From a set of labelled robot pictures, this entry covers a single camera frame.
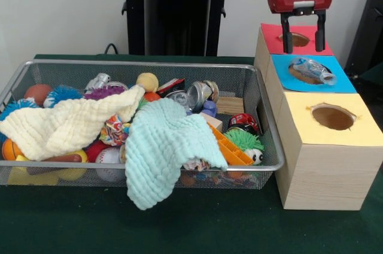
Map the clear plastic bottle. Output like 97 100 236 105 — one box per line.
288 57 338 86

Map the mint waffle cloth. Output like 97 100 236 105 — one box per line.
124 96 230 210

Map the wooden three-hole box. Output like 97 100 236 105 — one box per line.
254 22 383 211

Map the black upright panel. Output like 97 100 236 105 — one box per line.
344 0 383 71

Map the dark green table cloth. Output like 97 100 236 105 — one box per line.
0 53 383 254
356 62 383 93

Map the green spiky toy with eyes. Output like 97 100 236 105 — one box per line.
224 129 266 165

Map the plain wooden block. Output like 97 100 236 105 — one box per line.
199 112 224 134

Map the orange plastic grid toy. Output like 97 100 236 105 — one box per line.
210 125 255 167

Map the purple spiky ball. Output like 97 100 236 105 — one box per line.
84 85 129 101

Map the white baseball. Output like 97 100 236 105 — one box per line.
95 147 123 182

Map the blue spiky ball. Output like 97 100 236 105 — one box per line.
47 85 84 108

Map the cream waffle cloth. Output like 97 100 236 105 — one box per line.
0 85 147 161

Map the reddish brown ball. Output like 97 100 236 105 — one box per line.
23 84 53 107

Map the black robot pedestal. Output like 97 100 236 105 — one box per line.
115 0 242 56

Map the shallow wire mesh bin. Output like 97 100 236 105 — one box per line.
0 59 285 191

